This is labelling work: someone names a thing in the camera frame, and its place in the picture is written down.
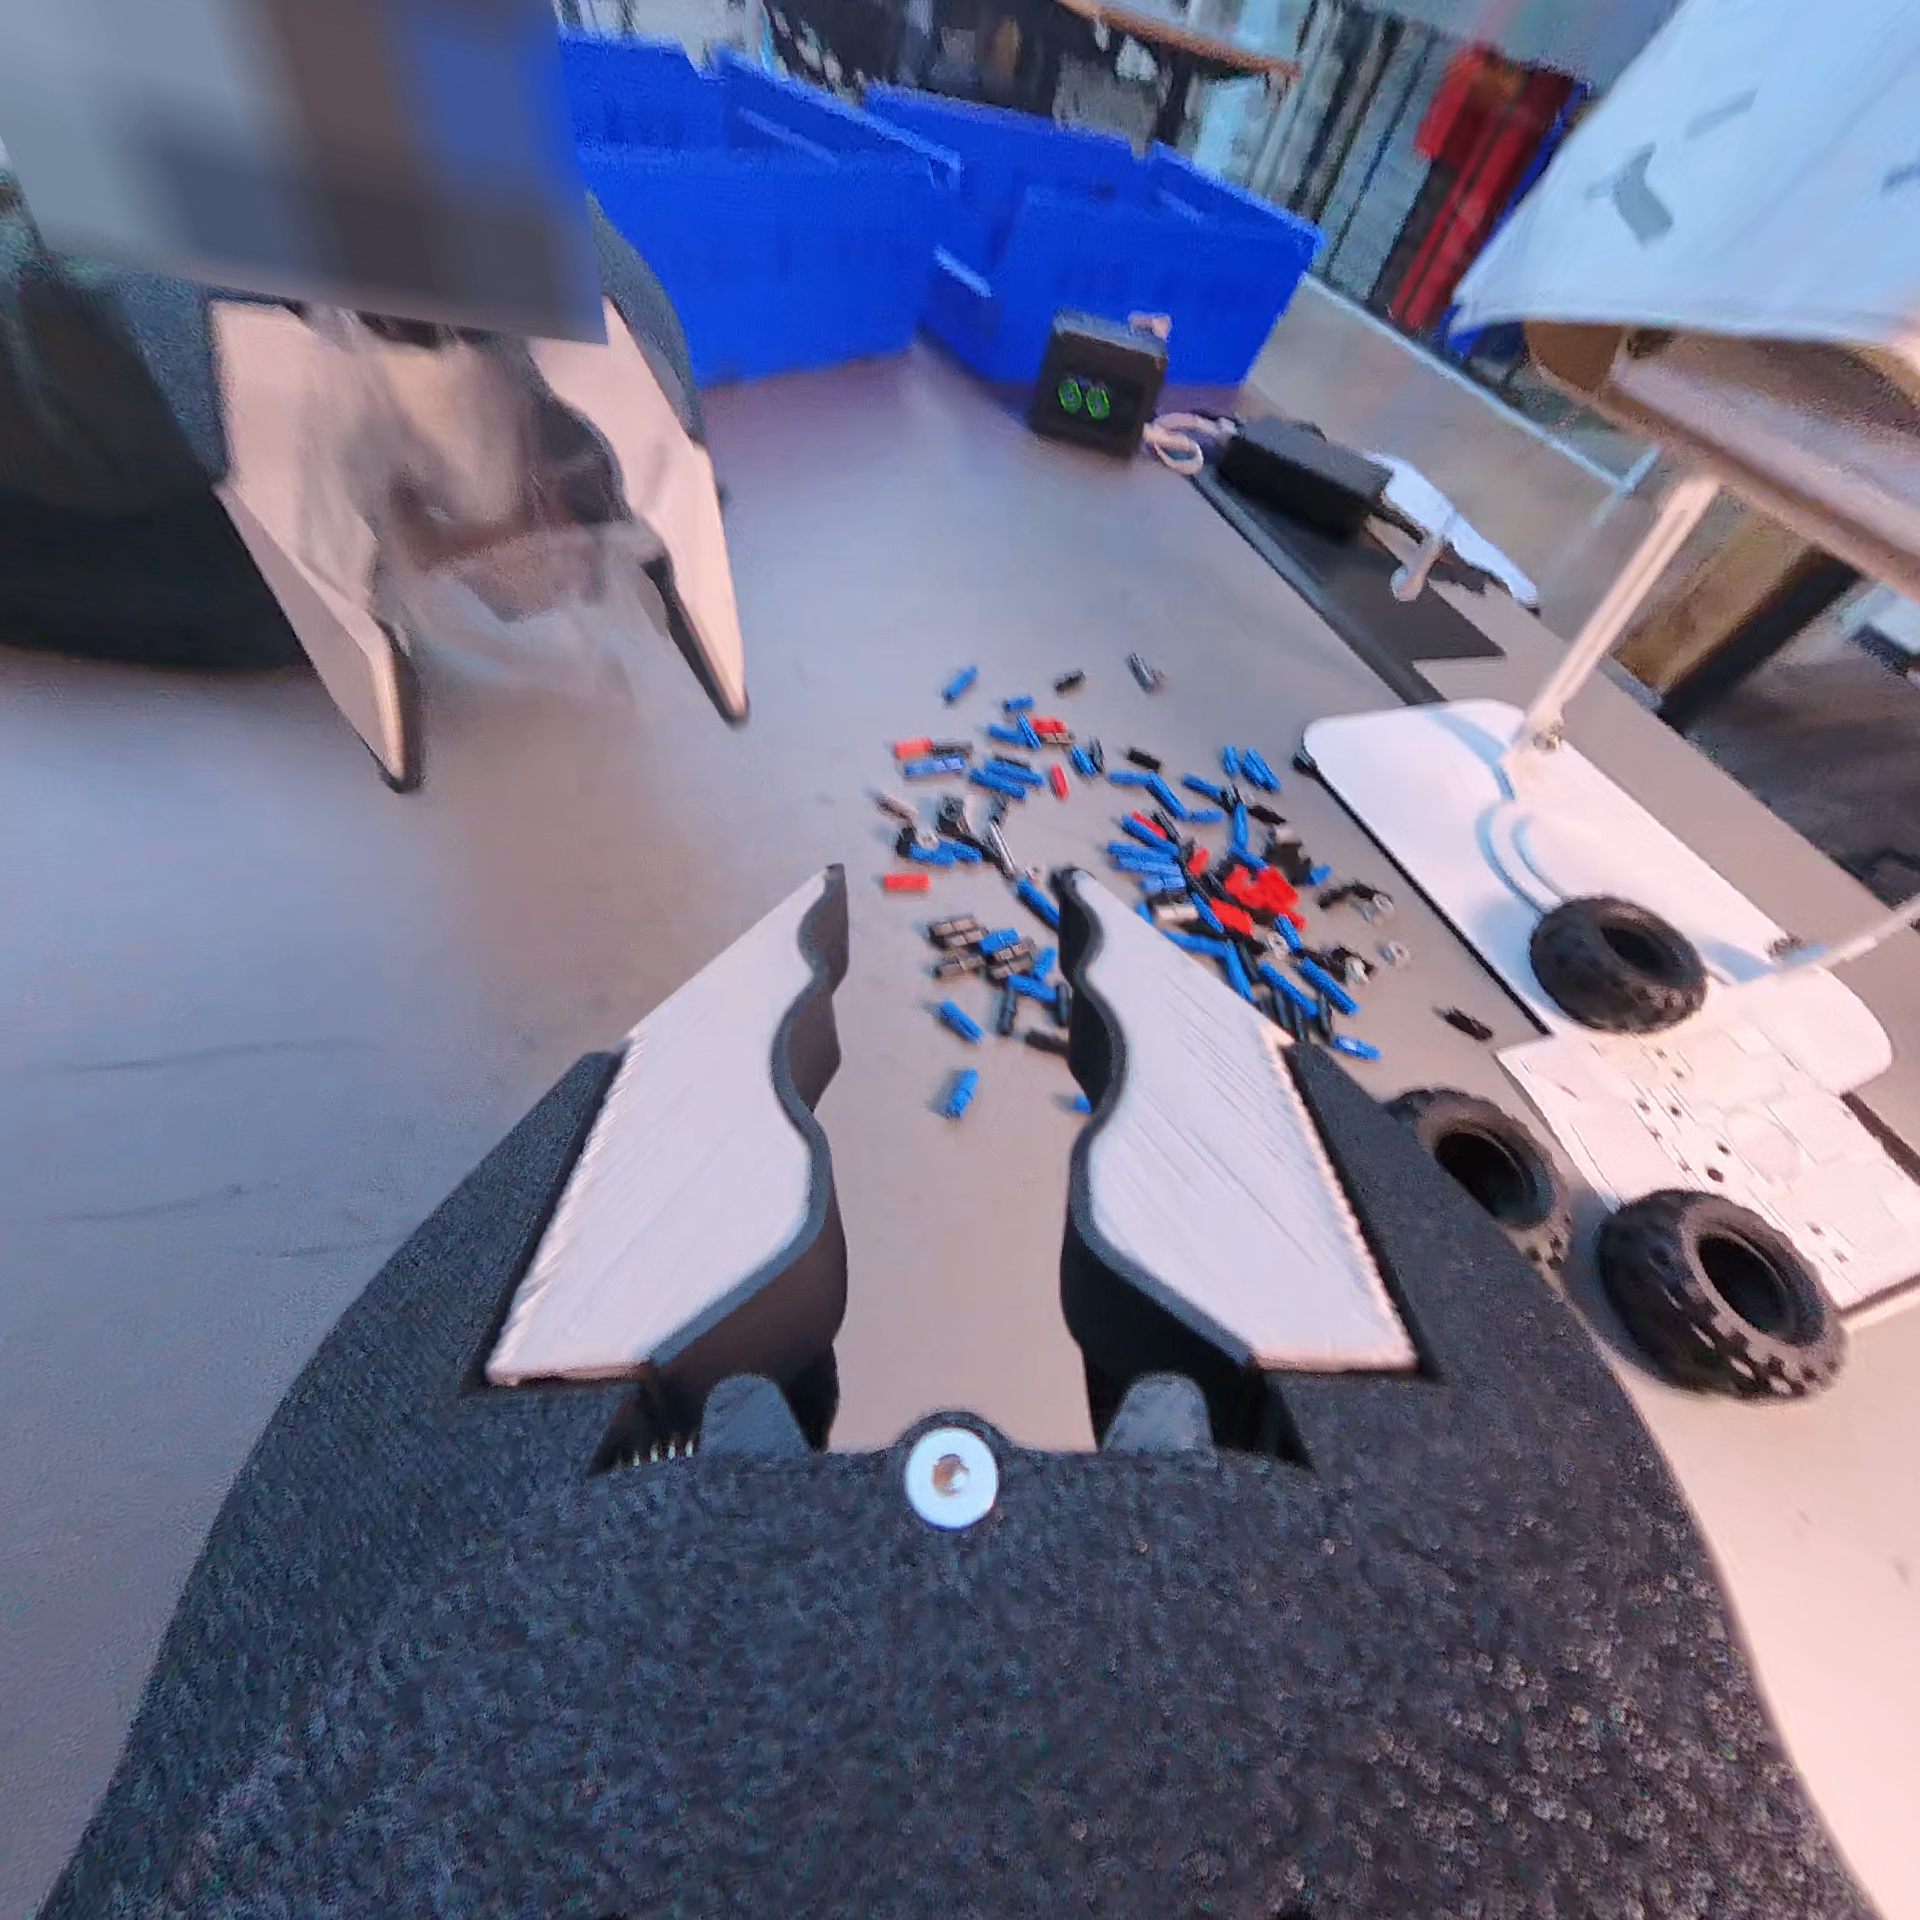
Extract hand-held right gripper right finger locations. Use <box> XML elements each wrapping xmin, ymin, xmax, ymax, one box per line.
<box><xmin>1057</xmin><ymin>871</ymin><xmax>1418</xmax><ymax>1413</ymax></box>

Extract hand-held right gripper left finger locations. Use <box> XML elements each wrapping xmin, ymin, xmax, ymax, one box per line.
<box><xmin>487</xmin><ymin>869</ymin><xmax>851</xmax><ymax>1413</ymax></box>

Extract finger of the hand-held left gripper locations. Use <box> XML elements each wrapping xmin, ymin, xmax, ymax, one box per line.
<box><xmin>534</xmin><ymin>297</ymin><xmax>755</xmax><ymax>724</ymax></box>
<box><xmin>210</xmin><ymin>301</ymin><xmax>425</xmax><ymax>791</ymax></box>

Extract clear plastic bag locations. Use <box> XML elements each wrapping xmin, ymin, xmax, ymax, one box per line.
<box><xmin>355</xmin><ymin>324</ymin><xmax>698</xmax><ymax>697</ymax></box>

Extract large pile of toy pins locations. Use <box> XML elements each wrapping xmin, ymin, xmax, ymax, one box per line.
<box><xmin>871</xmin><ymin>657</ymin><xmax>1396</xmax><ymax>1128</ymax></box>

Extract grey desk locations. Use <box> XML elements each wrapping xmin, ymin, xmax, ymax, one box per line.
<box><xmin>0</xmin><ymin>285</ymin><xmax>1920</xmax><ymax>1920</ymax></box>

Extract white desk lamp stand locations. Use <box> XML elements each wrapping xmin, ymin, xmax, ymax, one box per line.
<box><xmin>1302</xmin><ymin>0</ymin><xmax>1920</xmax><ymax>1097</ymax></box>

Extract black desk mat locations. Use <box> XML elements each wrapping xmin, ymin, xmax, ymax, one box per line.
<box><xmin>1187</xmin><ymin>451</ymin><xmax>1503</xmax><ymax>707</ymax></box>

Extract black toy tyre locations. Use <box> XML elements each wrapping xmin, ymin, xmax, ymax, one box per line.
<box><xmin>1388</xmin><ymin>1089</ymin><xmax>1575</xmax><ymax>1263</ymax></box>
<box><xmin>1532</xmin><ymin>896</ymin><xmax>1712</xmax><ymax>1039</ymax></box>
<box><xmin>1598</xmin><ymin>1188</ymin><xmax>1847</xmax><ymax>1401</ymax></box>

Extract black charger with green display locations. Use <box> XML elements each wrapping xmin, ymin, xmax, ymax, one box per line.
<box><xmin>1035</xmin><ymin>313</ymin><xmax>1174</xmax><ymax>458</ymax></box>

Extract white sticker sheet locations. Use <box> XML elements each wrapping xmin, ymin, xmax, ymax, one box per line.
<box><xmin>1503</xmin><ymin>1007</ymin><xmax>1920</xmax><ymax>1313</ymax></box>

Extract black power adapter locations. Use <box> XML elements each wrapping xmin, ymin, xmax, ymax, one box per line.
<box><xmin>1216</xmin><ymin>417</ymin><xmax>1392</xmax><ymax>543</ymax></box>

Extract white cable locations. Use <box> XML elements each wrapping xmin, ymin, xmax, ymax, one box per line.
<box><xmin>1140</xmin><ymin>417</ymin><xmax>1548</xmax><ymax>617</ymax></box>

